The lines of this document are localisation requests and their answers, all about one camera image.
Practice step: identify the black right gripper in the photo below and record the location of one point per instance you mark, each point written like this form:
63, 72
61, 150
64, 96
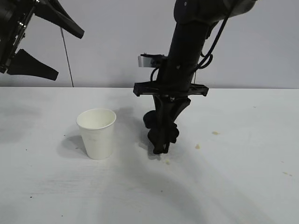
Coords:
177, 74

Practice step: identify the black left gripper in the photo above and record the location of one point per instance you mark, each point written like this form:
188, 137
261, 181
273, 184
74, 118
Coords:
11, 30

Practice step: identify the black cloth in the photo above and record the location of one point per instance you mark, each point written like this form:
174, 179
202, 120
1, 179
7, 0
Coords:
149, 119

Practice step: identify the white paper cup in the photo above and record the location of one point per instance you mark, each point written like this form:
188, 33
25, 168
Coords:
98, 140

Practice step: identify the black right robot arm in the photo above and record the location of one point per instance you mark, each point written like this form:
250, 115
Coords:
189, 30

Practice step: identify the small yellow liquid drop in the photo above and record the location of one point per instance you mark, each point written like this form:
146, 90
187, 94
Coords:
167, 161
215, 133
198, 146

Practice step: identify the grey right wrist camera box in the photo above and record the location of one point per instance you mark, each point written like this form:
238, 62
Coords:
146, 61

